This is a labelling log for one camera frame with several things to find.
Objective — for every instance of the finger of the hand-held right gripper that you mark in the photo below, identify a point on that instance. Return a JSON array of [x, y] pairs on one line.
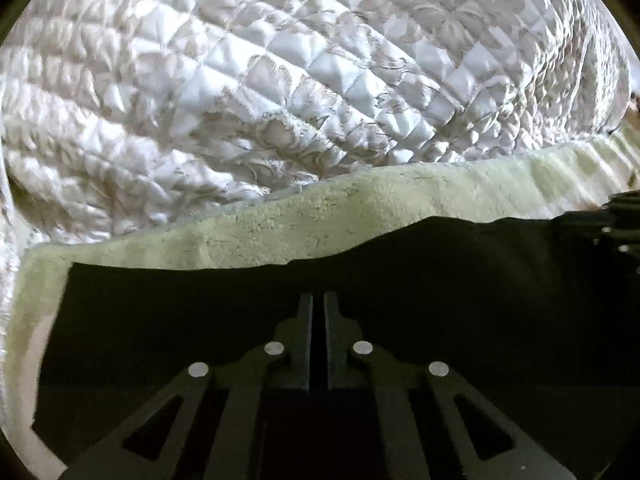
[[617, 220]]

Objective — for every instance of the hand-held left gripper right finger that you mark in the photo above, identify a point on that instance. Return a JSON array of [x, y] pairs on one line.
[[332, 320]]

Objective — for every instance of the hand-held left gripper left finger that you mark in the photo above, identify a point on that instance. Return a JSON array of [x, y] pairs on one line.
[[304, 320]]

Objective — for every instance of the black pants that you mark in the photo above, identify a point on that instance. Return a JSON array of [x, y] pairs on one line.
[[150, 310]]

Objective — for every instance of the pale green fleece blanket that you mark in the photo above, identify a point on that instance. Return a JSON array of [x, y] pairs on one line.
[[300, 230]]

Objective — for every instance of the white quilted bedspread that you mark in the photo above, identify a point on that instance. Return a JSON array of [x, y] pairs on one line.
[[250, 85]]

